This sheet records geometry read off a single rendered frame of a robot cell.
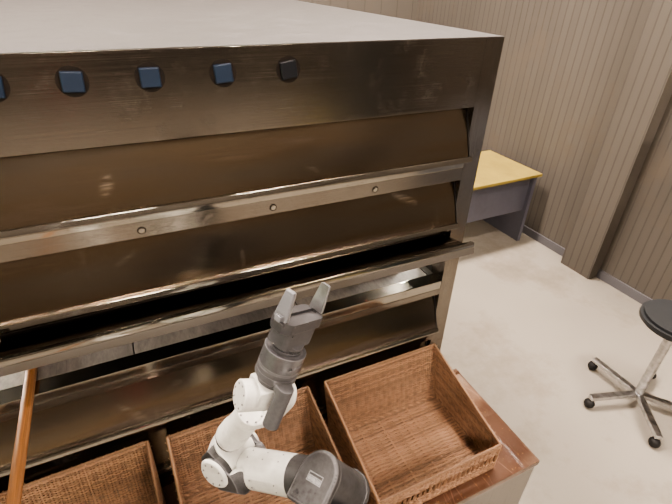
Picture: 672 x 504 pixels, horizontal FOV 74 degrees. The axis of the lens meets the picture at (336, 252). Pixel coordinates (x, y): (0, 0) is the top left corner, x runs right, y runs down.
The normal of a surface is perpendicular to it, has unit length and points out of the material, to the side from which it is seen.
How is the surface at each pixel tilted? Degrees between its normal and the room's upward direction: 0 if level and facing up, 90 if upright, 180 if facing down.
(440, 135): 70
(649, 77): 90
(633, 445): 0
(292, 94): 90
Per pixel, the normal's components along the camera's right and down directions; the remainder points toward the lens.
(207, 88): 0.43, 0.49
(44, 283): 0.41, 0.17
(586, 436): 0.03, -0.85
